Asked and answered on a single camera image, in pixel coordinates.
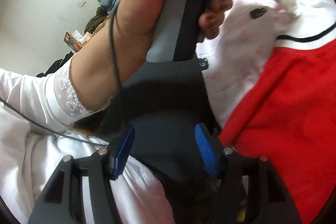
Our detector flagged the red white jersey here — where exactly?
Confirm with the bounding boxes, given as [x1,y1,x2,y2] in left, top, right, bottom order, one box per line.
[219,33,335,223]

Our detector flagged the person left hand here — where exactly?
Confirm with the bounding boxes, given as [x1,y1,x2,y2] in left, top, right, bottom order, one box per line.
[113,0,232,67]

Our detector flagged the white lace sleeve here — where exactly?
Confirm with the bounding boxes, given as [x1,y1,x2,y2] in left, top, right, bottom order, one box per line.
[1,60,108,132]

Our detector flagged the brown snack bag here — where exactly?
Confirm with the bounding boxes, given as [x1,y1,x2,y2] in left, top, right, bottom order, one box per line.
[64,30,87,53]

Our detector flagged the clothes pile on chair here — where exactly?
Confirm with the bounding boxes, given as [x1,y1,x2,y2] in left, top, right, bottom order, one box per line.
[36,0,125,77]

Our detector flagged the pink cat print duvet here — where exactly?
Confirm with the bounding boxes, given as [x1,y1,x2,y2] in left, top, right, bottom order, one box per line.
[196,0,335,127]

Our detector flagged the person left forearm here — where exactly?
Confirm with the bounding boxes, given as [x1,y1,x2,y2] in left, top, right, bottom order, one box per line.
[70,18,153,111]

